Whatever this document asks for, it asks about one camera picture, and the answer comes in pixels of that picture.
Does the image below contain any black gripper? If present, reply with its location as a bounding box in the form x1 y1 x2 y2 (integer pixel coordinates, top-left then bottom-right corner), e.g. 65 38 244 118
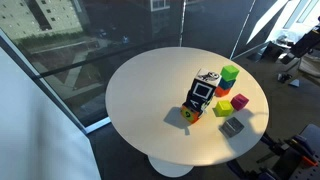
289 28 320 60

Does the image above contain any pink block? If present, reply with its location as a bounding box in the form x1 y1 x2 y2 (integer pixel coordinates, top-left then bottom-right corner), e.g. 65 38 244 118
230 93 250 111

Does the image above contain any green block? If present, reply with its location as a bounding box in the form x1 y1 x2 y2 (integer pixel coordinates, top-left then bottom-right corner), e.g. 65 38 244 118
220 64 240 82

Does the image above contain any blue block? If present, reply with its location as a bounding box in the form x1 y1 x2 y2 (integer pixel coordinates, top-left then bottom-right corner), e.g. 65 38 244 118
218 78 237 91

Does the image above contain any orange block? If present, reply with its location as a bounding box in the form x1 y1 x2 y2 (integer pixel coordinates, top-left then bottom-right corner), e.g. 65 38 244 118
214 85 232 98

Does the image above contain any yellow-green block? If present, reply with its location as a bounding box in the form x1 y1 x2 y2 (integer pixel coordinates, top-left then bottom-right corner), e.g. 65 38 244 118
214 99 235 118

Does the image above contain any grey block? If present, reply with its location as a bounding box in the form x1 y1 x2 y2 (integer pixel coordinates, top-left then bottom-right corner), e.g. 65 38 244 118
219 116 245 139

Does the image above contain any small round side table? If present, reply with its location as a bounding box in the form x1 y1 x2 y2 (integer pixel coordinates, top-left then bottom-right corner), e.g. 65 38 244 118
271 33 298 48

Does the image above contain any small black floor object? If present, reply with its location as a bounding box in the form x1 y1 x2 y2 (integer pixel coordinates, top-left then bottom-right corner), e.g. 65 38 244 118
277 73 294 84

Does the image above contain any blue-grey wedge object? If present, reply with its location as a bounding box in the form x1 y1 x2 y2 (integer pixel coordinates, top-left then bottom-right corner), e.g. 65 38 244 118
288 79 301 88

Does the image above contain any blue clamp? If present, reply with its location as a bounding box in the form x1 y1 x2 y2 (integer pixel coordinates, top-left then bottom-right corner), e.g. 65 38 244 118
292 133 316 158

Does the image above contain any patterned cube with white square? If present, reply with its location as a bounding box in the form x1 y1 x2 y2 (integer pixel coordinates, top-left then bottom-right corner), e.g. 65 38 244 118
188 68 222 102

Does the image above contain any orange-red patterned cube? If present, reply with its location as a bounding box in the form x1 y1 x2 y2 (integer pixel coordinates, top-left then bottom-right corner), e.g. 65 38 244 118
180 103 205 125

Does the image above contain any orange clamp handle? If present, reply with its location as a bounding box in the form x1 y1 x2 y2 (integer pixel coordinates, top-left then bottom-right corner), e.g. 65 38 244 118
301 155 318 168

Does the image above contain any white table pedestal base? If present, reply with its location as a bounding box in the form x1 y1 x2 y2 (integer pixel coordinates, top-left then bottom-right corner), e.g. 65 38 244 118
148 154 195 178

